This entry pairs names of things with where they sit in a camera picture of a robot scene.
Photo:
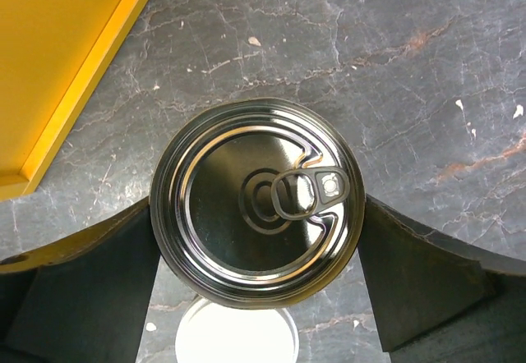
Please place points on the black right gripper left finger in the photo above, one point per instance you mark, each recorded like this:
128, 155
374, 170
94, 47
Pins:
83, 298

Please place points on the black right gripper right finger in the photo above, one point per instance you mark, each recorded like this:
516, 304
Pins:
436, 298

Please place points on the small can white lid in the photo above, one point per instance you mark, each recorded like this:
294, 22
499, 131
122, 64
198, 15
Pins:
209, 332

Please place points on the blue soup can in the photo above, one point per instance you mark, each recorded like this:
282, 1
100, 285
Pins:
257, 204

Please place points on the yellow wooden cabinet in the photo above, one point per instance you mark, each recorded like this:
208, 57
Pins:
53, 54

